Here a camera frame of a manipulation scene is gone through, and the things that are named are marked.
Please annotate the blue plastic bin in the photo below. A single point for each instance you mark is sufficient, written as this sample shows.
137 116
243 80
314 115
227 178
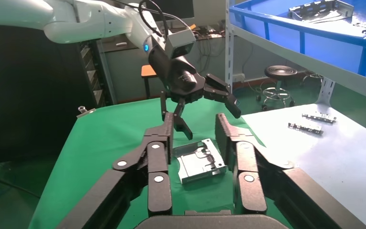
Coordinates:
328 44

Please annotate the orange topped stool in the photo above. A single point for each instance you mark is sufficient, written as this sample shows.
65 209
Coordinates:
147 71

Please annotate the white metal shelf board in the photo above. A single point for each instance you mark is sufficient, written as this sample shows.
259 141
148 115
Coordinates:
328 68

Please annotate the grey perforated angle strut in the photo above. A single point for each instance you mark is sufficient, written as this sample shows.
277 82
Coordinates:
325 91

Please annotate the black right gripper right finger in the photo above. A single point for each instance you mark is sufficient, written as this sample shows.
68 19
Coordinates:
249 189

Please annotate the black drawer rack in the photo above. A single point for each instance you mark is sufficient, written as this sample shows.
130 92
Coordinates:
99 79

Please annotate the chair wheel base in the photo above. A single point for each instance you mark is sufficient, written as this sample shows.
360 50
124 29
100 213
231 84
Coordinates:
281 71

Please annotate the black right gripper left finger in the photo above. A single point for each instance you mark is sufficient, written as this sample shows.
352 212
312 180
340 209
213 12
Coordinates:
157 189

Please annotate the grey shelf upright post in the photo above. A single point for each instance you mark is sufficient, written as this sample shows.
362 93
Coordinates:
229 47

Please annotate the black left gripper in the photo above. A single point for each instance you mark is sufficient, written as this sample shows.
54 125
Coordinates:
176 79

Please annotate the black monitor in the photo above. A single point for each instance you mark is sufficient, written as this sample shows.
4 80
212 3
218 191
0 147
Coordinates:
176 8

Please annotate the white sheet on table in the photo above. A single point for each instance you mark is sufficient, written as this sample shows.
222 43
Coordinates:
328 164

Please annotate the white power strip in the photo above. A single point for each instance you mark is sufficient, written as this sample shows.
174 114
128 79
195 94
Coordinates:
239 78

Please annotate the large black partition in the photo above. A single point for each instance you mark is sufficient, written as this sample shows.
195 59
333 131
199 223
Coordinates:
28 94

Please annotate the small notched metal strip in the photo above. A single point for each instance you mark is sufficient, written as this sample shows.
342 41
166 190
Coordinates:
305 127
318 117

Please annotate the green table cloth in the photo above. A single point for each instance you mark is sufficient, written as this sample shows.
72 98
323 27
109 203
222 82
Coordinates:
107 136

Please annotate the silver bulldog clip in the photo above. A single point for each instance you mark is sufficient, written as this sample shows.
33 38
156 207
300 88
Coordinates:
86 112

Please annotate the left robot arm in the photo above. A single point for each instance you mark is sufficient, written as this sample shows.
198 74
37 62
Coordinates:
75 22

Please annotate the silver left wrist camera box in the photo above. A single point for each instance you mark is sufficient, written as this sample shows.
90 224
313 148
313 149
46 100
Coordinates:
179 42

